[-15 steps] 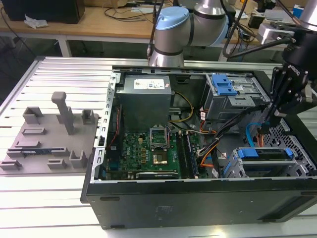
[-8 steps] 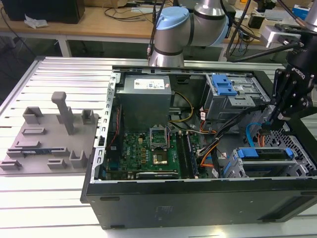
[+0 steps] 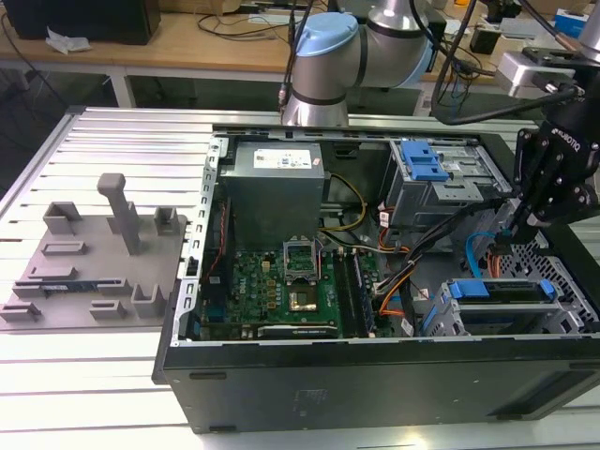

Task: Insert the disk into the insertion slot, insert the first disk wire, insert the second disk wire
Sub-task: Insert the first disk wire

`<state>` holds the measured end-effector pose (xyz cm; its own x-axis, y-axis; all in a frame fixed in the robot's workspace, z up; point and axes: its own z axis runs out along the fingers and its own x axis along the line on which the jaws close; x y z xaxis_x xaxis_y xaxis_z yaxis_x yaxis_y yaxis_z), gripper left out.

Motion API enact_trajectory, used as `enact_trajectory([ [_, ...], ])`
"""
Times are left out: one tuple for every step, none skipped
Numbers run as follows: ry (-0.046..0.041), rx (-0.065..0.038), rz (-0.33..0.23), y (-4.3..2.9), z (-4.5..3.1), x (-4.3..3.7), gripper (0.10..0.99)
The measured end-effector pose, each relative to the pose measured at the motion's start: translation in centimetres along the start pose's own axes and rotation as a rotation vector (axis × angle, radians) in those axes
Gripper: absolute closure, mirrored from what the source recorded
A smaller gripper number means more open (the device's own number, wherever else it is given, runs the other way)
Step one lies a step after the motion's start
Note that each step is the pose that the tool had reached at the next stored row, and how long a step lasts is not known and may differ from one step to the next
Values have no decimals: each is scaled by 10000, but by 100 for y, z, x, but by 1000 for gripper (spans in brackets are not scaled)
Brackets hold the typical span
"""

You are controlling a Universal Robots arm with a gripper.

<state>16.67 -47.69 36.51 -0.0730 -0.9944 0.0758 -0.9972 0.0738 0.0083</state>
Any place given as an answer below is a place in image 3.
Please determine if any black cable with copper plug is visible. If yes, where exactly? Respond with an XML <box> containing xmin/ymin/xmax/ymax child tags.
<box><xmin>517</xmin><ymin>0</ymin><xmax>585</xmax><ymax>55</ymax></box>

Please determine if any perforated metal disk bay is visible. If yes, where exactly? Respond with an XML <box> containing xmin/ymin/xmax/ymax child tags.
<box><xmin>419</xmin><ymin>199</ymin><xmax>600</xmax><ymax>338</ymax></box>

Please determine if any RAM stick with blue label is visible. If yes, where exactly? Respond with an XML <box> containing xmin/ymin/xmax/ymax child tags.
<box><xmin>39</xmin><ymin>279</ymin><xmax>102</xmax><ymax>292</ymax></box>

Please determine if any white crumpled plastic bag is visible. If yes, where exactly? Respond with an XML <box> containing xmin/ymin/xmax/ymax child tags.
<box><xmin>44</xmin><ymin>25</ymin><xmax>93</xmax><ymax>53</ymax></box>

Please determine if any CPU socket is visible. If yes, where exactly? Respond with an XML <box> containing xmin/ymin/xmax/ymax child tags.
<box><xmin>285</xmin><ymin>286</ymin><xmax>323</xmax><ymax>316</ymax></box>

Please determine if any metal socket cover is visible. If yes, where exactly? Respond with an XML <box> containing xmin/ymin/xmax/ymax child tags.
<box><xmin>282</xmin><ymin>238</ymin><xmax>321</xmax><ymax>286</ymax></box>

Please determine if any blue cardboard box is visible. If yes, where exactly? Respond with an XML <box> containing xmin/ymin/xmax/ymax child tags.
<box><xmin>552</xmin><ymin>7</ymin><xmax>593</xmax><ymax>34</ymax></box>

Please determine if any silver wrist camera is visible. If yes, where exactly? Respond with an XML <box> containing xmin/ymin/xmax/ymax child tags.
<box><xmin>496</xmin><ymin>50</ymin><xmax>578</xmax><ymax>98</ymax></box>

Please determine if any green RAM stick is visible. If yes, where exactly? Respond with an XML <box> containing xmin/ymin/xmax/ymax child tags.
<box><xmin>352</xmin><ymin>252</ymin><xmax>378</xmax><ymax>336</ymax></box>

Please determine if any grey metal drive cage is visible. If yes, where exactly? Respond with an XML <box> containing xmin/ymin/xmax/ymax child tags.
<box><xmin>379</xmin><ymin>138</ymin><xmax>515</xmax><ymax>231</ymax></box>

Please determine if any black cable bundle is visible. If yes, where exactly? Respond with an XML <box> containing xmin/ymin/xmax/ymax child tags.
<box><xmin>403</xmin><ymin>195</ymin><xmax>515</xmax><ymax>271</ymax></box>

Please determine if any hard disk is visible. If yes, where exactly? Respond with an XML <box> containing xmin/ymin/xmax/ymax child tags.
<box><xmin>442</xmin><ymin>277</ymin><xmax>559</xmax><ymax>307</ymax></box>

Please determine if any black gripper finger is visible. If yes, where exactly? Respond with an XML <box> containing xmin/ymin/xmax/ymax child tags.
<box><xmin>518</xmin><ymin>176</ymin><xmax>593</xmax><ymax>244</ymax></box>
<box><xmin>509</xmin><ymin>127</ymin><xmax>548</xmax><ymax>242</ymax></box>

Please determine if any wooden desk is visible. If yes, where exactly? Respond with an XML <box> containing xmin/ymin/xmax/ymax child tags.
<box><xmin>0</xmin><ymin>0</ymin><xmax>600</xmax><ymax>100</ymax></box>

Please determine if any orange yellow wire bundle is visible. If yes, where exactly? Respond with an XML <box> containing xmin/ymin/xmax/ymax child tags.
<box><xmin>373</xmin><ymin>233</ymin><xmax>426</xmax><ymax>325</ymax></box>

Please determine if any green motherboard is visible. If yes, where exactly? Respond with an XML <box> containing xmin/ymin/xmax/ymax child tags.
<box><xmin>199</xmin><ymin>213</ymin><xmax>390</xmax><ymax>341</ymax></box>

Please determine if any orange black disk wire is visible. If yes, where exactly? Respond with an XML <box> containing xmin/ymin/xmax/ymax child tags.
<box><xmin>486</xmin><ymin>243</ymin><xmax>506</xmax><ymax>281</ymax></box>

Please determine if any black PC case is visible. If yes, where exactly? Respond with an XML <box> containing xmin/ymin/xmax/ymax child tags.
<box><xmin>152</xmin><ymin>122</ymin><xmax>600</xmax><ymax>435</ymax></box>

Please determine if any grey power supply unit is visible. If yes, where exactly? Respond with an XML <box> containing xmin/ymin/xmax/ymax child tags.
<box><xmin>218</xmin><ymin>142</ymin><xmax>327</xmax><ymax>252</ymax></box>

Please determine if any blue plastic drive latch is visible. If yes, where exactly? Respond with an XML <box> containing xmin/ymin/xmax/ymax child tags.
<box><xmin>401</xmin><ymin>140</ymin><xmax>451</xmax><ymax>183</ymax></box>

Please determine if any blue disk wire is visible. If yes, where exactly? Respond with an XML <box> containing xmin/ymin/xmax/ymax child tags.
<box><xmin>465</xmin><ymin>227</ymin><xmax>511</xmax><ymax>283</ymax></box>

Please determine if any yellow black power wire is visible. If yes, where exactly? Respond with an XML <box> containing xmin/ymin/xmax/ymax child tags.
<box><xmin>317</xmin><ymin>172</ymin><xmax>370</xmax><ymax>234</ymax></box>

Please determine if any flat grey box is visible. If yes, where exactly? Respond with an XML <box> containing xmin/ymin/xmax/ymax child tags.
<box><xmin>498</xmin><ymin>17</ymin><xmax>554</xmax><ymax>40</ymax></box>

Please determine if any small black box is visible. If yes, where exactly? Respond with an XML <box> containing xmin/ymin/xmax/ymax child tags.
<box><xmin>469</xmin><ymin>23</ymin><xmax>503</xmax><ymax>54</ymax></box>

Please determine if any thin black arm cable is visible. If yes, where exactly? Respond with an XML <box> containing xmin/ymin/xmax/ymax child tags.
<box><xmin>278</xmin><ymin>0</ymin><xmax>316</xmax><ymax>110</ymax></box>

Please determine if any black graphics card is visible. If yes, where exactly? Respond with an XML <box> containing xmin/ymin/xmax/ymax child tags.
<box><xmin>255</xmin><ymin>322</ymin><xmax>341</xmax><ymax>340</ymax></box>

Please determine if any black RAM slot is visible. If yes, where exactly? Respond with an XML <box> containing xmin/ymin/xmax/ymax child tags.
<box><xmin>333</xmin><ymin>254</ymin><xmax>358</xmax><ymax>338</ymax></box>

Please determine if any large black box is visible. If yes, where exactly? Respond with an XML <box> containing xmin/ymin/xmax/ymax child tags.
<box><xmin>2</xmin><ymin>0</ymin><xmax>163</xmax><ymax>46</ymax></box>

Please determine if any grey parts rack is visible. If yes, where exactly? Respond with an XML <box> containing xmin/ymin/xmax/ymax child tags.
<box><xmin>0</xmin><ymin>172</ymin><xmax>193</xmax><ymax>335</ymax></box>

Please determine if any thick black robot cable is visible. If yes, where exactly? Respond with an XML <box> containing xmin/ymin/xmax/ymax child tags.
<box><xmin>429</xmin><ymin>0</ymin><xmax>582</xmax><ymax>127</ymax></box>

